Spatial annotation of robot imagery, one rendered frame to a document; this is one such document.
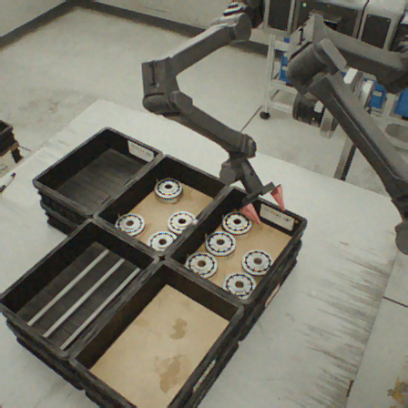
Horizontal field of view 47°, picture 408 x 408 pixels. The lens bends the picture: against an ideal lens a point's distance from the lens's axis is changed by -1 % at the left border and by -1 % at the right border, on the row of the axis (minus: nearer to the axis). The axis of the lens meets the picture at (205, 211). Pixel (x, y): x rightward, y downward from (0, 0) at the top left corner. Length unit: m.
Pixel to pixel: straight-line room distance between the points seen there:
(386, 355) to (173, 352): 1.32
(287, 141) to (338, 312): 1.94
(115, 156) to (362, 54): 1.12
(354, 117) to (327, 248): 0.86
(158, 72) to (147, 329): 0.72
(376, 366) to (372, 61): 1.57
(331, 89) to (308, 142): 2.40
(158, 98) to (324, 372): 0.94
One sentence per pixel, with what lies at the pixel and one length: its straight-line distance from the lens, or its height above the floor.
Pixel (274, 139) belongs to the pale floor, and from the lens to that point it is 3.39.
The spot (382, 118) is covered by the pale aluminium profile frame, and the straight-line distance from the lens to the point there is 3.30.
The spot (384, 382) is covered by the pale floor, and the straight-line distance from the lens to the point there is 2.39.
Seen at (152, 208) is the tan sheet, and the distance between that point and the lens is 1.71.
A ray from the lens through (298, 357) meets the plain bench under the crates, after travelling 1.54.
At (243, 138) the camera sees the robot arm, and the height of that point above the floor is 1.18.
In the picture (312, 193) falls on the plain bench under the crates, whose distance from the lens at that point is 1.99.
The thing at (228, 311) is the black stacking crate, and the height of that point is 0.88.
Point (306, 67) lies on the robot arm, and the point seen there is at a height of 1.57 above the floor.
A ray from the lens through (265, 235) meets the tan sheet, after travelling 1.63.
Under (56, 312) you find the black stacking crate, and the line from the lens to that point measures 1.50.
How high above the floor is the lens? 2.06
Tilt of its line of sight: 47 degrees down
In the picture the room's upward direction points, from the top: straight up
